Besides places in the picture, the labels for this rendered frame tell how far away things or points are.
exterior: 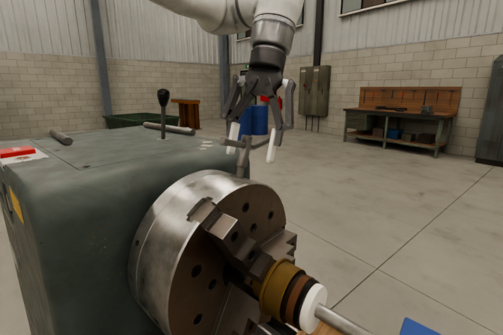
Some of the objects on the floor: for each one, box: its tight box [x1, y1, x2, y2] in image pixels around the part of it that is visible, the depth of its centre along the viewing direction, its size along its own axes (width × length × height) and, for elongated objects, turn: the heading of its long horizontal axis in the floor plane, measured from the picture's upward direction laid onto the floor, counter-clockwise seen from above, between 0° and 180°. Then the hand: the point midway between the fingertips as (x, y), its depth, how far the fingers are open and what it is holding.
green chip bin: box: [103, 112, 181, 129], centre depth 525 cm, size 134×94×85 cm
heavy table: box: [171, 99, 202, 130], centre depth 925 cm, size 161×44×100 cm, turn 38°
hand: (251, 146), depth 54 cm, fingers open, 8 cm apart
